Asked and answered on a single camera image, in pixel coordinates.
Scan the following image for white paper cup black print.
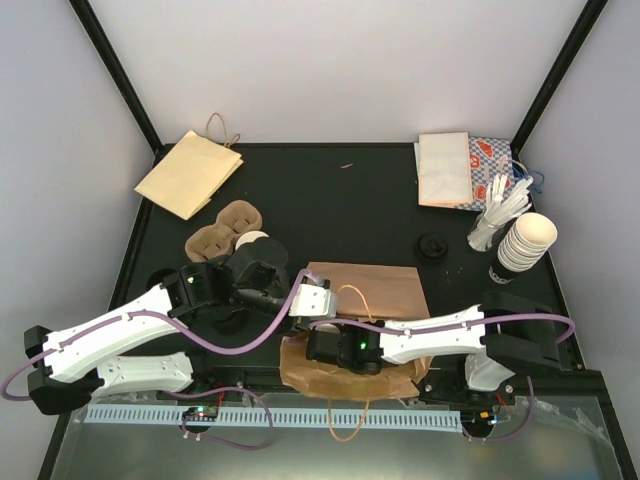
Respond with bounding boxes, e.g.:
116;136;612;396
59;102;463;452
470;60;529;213
235;230;269;250

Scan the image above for brown kraft paper bag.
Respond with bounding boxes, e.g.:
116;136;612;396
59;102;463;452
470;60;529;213
279;262;432;407

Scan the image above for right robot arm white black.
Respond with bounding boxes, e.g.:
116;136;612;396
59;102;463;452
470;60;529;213
290;285;574;403

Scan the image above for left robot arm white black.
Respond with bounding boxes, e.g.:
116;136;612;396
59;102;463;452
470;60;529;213
24;236;289;415

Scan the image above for stacked pulp cup carriers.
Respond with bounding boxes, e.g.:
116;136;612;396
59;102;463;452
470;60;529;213
184;200;263;262

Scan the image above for black lid stack right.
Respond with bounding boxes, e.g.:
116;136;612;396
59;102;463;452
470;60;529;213
416;233;448;262

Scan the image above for black lid stack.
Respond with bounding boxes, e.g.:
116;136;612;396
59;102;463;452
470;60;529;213
210;309;247;336
416;233;448;262

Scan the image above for black lid stack left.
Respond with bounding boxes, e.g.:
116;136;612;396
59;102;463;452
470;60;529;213
210;309;247;336

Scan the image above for white paper bag brown trim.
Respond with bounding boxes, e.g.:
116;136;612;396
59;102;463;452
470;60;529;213
417;132;473;207

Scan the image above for bundle of white straws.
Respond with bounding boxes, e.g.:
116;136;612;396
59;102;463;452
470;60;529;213
467;174;533;252

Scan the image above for blue checkered paper bag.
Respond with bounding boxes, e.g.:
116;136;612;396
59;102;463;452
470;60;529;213
456;137;545;212

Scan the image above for stack of white paper cups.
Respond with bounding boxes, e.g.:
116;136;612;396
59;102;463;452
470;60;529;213
488;212;558;285

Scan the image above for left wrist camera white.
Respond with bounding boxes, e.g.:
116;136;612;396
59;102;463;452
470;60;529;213
289;283;338;319

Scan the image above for tan paper bag with handles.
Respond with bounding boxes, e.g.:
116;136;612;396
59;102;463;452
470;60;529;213
135;112;243;220

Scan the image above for light blue cable duct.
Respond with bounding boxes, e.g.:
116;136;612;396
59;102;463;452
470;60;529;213
84;404;463;433

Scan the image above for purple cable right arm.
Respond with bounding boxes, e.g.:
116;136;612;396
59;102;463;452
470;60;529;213
307;312;576;445

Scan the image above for black frame post left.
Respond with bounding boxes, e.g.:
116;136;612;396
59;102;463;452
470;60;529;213
69;0;164;155

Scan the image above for black frame post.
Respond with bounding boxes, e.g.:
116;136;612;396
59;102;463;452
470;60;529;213
510;0;608;157
69;0;164;155

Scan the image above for black frame post right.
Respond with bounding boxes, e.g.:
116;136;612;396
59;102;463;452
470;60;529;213
510;0;608;157

